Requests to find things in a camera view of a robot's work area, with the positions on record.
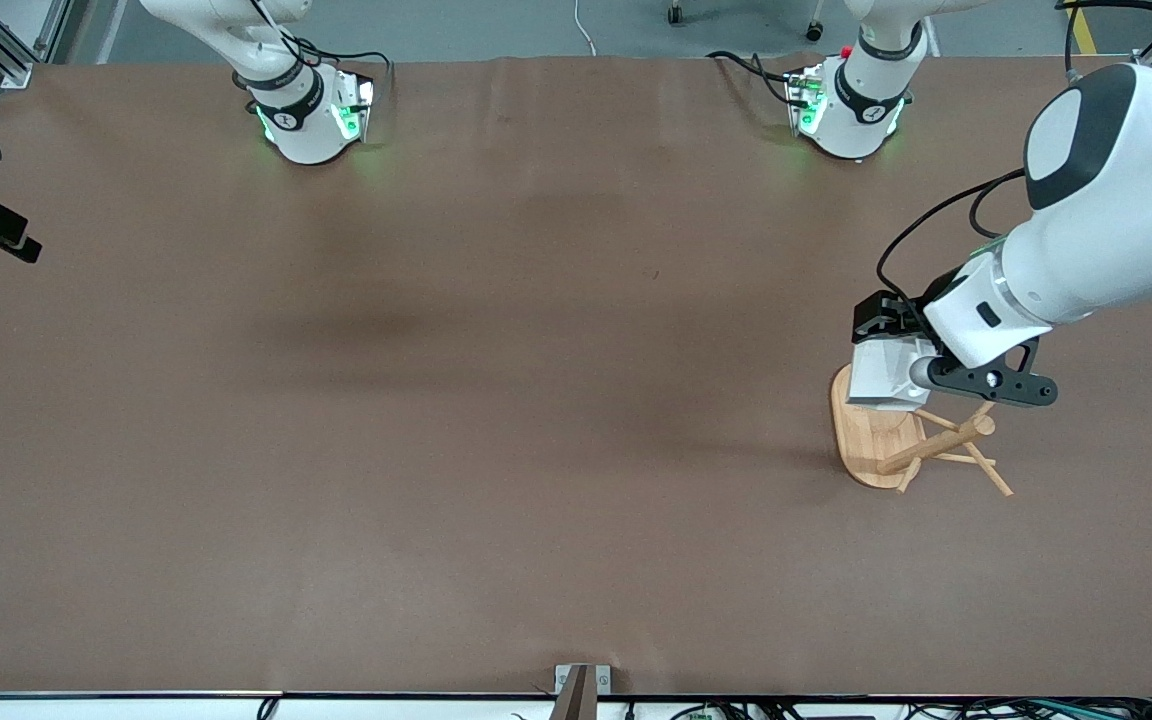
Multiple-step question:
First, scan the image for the white faceted cup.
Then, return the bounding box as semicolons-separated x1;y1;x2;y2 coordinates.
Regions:
844;338;939;414

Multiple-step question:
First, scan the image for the wooden cup rack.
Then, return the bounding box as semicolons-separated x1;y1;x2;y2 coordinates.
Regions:
829;362;1015;498

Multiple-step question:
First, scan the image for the brown table cover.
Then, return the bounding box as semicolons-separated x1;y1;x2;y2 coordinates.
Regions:
0;55;1152;698

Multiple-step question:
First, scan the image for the black left base cable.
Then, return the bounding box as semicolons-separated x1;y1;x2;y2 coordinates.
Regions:
706;49;802;107

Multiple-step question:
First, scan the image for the black base cable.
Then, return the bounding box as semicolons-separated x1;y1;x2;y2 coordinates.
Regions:
706;49;802;107
231;0;393;101

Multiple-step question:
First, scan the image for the tangled cable bundle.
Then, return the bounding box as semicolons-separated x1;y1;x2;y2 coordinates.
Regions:
671;697;1152;720

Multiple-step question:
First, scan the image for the metal camera bracket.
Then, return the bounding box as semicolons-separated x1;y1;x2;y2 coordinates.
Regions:
554;663;613;720

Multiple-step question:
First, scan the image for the black right base cable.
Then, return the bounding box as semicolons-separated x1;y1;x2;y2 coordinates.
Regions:
231;0;393;101

